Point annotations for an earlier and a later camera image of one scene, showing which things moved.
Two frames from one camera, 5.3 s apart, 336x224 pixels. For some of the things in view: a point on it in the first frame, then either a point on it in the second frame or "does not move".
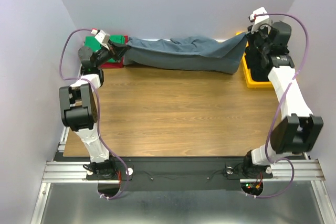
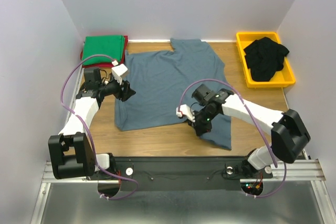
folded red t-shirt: x=115 y=65 does not move
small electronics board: x=254 y=188 does not move
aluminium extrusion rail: x=304 y=169 does not move
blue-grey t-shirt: x=189 y=53 -> x=162 y=81
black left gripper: x=117 y=51 -> x=127 y=92
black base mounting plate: x=178 y=173 does not move
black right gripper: x=251 y=36 -> x=201 y=128
